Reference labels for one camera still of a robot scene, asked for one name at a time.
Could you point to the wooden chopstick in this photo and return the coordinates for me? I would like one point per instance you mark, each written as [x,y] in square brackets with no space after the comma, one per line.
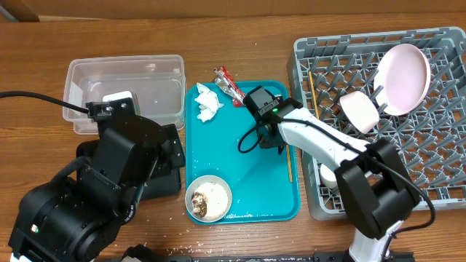
[314,97]
[290,172]

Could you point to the white paper cup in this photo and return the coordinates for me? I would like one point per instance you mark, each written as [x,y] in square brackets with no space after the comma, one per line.
[327,177]

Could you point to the small pink bowl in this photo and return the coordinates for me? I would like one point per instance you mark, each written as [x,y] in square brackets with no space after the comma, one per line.
[360,111]

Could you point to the large pink plate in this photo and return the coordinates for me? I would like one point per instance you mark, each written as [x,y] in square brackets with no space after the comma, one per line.
[404,75]

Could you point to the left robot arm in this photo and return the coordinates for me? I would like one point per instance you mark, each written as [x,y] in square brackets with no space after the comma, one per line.
[81,210]

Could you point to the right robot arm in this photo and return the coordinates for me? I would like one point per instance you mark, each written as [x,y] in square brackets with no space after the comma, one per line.
[374,185]

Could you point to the grey dishwasher rack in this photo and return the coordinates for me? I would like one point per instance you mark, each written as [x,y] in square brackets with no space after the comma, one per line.
[431,139]

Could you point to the crumpled white napkin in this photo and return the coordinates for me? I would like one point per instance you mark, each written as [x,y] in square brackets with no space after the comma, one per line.
[208,103]

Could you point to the red silver snack wrapper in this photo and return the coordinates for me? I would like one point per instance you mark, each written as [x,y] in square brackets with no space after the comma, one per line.
[226,83]

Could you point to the teal serving tray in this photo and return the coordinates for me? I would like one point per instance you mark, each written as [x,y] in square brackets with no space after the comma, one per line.
[257,177]

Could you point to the metal bowl with food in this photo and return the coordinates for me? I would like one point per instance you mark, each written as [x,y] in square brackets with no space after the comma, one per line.
[208,199]

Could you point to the black tray bin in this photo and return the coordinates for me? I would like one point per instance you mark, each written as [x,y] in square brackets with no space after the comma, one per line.
[156,187]

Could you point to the clear plastic bin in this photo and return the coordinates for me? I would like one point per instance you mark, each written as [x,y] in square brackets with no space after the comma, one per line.
[158,82]

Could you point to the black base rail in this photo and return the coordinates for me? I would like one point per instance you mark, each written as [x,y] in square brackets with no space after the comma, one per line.
[143,254]

